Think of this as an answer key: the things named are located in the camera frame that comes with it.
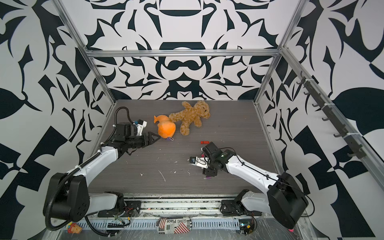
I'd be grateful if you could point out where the wall hook rack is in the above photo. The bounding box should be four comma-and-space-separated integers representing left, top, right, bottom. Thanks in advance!
298, 77, 367, 160

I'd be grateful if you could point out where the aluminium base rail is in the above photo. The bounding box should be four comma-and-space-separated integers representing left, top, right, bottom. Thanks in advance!
50, 196, 310, 220

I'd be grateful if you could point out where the orange plush fish toy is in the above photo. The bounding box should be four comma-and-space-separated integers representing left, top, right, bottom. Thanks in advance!
154, 115, 176, 141

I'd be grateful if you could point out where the printed label sticker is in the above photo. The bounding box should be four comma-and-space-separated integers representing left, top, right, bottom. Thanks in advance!
156, 217, 192, 235

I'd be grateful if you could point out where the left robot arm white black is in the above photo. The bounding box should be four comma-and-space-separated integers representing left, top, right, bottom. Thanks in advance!
43, 107, 161, 231

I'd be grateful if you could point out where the aluminium frame post left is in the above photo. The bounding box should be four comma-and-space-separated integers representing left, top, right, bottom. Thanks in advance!
52, 0, 116, 105

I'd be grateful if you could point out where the brown teddy bear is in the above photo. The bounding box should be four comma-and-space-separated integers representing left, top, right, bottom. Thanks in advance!
169, 101, 211, 136

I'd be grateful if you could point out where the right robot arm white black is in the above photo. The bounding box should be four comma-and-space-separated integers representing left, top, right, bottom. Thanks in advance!
194, 142, 312, 229

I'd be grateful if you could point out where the colourful small toy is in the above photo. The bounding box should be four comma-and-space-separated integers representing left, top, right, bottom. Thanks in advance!
66, 222, 83, 234

